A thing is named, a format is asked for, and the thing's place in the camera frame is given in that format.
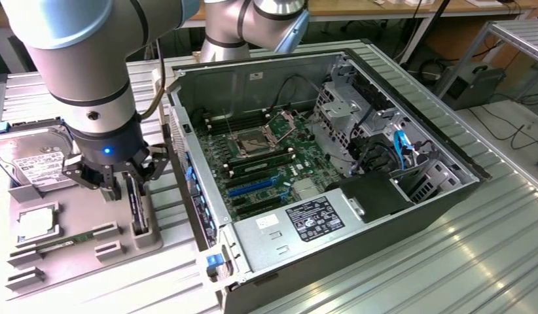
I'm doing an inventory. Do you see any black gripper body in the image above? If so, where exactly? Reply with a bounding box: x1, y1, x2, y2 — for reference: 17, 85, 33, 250
70, 118, 151, 169

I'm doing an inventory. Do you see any grey parts rack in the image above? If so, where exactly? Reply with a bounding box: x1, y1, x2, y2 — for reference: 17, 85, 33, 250
0, 169, 166, 297

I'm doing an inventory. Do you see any silver hard disk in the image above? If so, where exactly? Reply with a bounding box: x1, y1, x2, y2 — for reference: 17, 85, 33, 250
0, 123, 82, 194

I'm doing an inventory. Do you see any green RAM stick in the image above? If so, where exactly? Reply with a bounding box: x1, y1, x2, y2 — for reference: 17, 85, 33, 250
35, 230, 98, 254
232, 159, 294, 175

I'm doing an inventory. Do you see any thin locking lever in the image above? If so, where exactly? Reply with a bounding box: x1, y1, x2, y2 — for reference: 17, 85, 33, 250
224, 107, 237, 137

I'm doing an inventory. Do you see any silver CPU chip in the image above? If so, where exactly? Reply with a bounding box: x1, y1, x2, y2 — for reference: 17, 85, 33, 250
17, 209, 58, 237

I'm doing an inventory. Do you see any black expansion slot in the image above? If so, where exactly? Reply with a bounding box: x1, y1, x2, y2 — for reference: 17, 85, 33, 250
232, 195, 282, 211
234, 205, 273, 218
225, 174, 276, 189

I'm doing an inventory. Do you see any black RAM slot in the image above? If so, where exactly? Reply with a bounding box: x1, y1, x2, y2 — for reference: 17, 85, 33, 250
208, 114, 273, 124
210, 121, 276, 132
225, 156, 296, 171
221, 149, 294, 164
206, 110, 272, 120
209, 118, 274, 128
224, 152, 296, 167

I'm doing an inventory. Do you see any metal CPU socket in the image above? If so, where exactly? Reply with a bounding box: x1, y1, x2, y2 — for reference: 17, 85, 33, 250
228, 126, 289, 158

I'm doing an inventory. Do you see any blue expansion slot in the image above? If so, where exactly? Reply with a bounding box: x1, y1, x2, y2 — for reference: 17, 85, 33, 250
228, 181, 280, 199

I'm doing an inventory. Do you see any metal socket cover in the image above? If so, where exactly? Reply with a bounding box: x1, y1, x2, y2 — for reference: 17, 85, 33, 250
262, 109, 304, 132

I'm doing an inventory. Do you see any blue case latch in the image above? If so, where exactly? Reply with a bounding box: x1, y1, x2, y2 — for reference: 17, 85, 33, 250
205, 254, 225, 273

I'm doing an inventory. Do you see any green motherboard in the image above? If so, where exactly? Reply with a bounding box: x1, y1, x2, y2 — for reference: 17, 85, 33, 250
194, 107, 354, 220

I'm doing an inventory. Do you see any silver chipset heatsink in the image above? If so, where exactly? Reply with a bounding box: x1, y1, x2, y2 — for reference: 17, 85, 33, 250
290, 181, 324, 201

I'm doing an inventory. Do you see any grey power supply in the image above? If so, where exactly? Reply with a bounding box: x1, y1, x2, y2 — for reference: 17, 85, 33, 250
232, 188, 369, 274

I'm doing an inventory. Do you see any silver disk bay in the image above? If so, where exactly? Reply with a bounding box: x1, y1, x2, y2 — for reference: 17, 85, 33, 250
390, 159, 468, 204
316, 80, 398, 158

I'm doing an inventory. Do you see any black fan shroud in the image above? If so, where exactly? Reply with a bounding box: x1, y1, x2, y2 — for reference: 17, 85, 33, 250
338, 171, 417, 225

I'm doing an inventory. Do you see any black open PC case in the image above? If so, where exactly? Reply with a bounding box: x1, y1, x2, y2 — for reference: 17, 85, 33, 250
158, 47, 493, 314

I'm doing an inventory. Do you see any wooden desk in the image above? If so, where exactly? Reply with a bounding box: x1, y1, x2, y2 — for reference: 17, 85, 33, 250
177, 0, 538, 22

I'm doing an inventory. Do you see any black equipment box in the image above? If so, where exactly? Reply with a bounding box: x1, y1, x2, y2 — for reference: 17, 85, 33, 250
444, 64, 509, 111

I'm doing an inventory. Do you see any dark robot cable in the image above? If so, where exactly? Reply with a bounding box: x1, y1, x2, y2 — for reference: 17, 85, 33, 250
141, 37, 169, 118

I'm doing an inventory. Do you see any black looped wire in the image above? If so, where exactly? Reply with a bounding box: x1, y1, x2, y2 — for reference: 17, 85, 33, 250
269, 75, 324, 112

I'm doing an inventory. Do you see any black wire bundle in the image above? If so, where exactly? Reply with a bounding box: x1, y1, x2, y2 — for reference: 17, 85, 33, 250
356, 134, 430, 175

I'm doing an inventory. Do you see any blue wire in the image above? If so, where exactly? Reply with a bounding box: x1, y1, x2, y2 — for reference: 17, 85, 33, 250
393, 130, 417, 171

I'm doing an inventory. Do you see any black floor cable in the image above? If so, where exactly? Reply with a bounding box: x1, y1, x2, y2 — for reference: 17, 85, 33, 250
465, 97, 538, 154

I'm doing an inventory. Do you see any aluminium frame table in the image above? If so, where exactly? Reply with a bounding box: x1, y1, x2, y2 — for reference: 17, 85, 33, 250
434, 20, 538, 99

